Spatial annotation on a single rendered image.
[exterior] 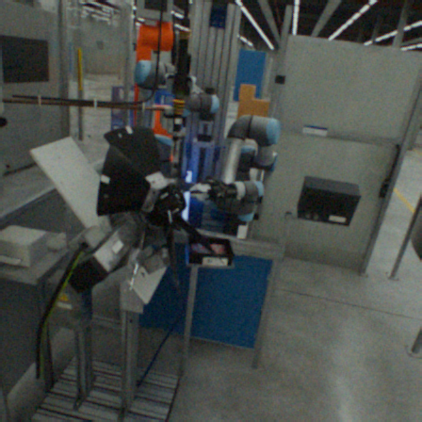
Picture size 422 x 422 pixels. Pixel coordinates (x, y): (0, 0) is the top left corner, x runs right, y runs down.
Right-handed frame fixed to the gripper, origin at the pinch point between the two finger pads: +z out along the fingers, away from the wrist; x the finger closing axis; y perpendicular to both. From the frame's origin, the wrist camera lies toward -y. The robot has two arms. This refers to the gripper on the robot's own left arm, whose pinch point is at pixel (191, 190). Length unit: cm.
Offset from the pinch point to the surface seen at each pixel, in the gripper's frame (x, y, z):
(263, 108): 132, -709, -560
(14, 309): 71, -22, 74
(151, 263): 22.5, 17.1, 21.9
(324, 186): -7, 18, -60
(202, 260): 33.3, 8.4, -7.4
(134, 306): 42, 19, 28
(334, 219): 8, 24, -68
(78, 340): 72, 5, 49
